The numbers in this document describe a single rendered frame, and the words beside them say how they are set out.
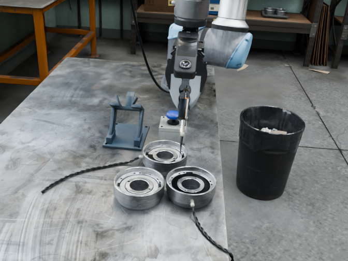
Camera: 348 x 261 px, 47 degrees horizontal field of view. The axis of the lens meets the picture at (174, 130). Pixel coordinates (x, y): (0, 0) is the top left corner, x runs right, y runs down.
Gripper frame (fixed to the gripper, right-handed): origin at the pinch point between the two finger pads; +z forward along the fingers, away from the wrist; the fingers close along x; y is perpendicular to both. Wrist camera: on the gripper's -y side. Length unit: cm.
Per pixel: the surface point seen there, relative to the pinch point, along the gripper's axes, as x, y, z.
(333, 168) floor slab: -89, 133, 93
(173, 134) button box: 2.3, 3.9, 10.4
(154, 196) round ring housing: 3.3, -23.1, 9.8
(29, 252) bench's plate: 22.7, -38.3, 13.1
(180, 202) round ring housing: -2.0, -22.2, 11.3
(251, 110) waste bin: -31, 117, 52
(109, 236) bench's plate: 10.2, -32.1, 13.1
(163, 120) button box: 5.5, 7.8, 8.7
